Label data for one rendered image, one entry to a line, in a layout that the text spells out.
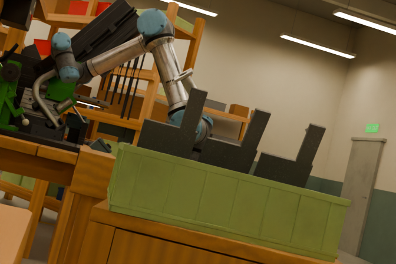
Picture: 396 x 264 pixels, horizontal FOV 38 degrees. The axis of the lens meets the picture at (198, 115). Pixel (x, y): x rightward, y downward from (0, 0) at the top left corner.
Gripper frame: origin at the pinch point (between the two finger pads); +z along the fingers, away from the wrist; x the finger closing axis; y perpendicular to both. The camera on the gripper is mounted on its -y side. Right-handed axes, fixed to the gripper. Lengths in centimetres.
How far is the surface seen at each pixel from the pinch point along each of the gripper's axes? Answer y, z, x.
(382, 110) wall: 618, 660, -145
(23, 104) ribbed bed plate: -18.2, 4.4, -5.4
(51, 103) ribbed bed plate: -7.5, 4.4, -10.8
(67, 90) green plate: 1.3, 2.2, -9.4
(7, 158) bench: -39, -42, -33
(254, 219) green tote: 1, -111, -93
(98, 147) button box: -2.3, -5.8, -40.3
